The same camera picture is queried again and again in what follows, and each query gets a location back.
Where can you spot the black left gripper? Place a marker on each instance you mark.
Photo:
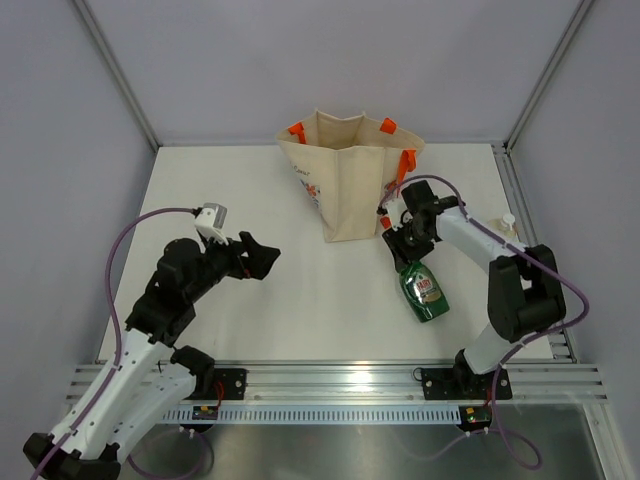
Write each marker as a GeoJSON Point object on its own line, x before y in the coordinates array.
{"type": "Point", "coordinates": [259, 258]}

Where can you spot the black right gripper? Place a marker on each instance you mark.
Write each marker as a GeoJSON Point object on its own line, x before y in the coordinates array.
{"type": "Point", "coordinates": [401, 252]}

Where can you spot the green Fairy dish soap bottle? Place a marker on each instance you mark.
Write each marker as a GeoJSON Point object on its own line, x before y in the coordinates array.
{"type": "Point", "coordinates": [422, 292]}

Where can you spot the beige canvas tote bag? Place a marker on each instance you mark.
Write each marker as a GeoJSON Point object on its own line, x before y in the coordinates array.
{"type": "Point", "coordinates": [346, 165]}

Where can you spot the cream pump lotion bottle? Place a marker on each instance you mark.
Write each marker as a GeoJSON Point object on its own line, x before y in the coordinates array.
{"type": "Point", "coordinates": [505, 225]}

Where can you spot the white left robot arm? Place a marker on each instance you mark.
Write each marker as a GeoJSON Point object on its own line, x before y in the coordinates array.
{"type": "Point", "coordinates": [147, 374]}

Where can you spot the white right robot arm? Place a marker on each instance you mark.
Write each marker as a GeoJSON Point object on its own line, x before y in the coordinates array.
{"type": "Point", "coordinates": [524, 298]}

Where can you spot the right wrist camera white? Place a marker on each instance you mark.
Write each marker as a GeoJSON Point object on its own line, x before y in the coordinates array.
{"type": "Point", "coordinates": [391, 213]}

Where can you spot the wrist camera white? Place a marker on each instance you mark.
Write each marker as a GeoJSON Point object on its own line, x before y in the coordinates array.
{"type": "Point", "coordinates": [209, 221]}
{"type": "Point", "coordinates": [391, 213]}

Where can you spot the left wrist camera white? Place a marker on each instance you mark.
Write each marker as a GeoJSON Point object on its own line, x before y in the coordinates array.
{"type": "Point", "coordinates": [209, 221]}

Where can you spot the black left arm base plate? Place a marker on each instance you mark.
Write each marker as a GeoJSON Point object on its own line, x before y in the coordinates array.
{"type": "Point", "coordinates": [229, 383]}

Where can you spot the aluminium mounting rail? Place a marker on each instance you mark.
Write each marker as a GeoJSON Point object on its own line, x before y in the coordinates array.
{"type": "Point", "coordinates": [396, 382]}

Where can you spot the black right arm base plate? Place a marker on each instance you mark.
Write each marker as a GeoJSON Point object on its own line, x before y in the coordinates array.
{"type": "Point", "coordinates": [459, 383]}

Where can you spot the slotted white cable duct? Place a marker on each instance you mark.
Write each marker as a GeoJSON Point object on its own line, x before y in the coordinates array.
{"type": "Point", "coordinates": [234, 414]}

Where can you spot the right side aluminium rail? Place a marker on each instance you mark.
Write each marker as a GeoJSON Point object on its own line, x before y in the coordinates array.
{"type": "Point", "coordinates": [561, 340]}

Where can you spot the right aluminium frame post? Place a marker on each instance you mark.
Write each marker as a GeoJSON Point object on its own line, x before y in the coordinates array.
{"type": "Point", "coordinates": [564, 43]}

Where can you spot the aluminium frame post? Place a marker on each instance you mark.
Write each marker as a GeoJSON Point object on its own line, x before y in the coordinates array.
{"type": "Point", "coordinates": [101, 44]}
{"type": "Point", "coordinates": [564, 43]}

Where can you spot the left aluminium frame post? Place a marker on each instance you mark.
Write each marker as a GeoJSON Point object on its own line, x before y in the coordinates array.
{"type": "Point", "coordinates": [101, 44]}

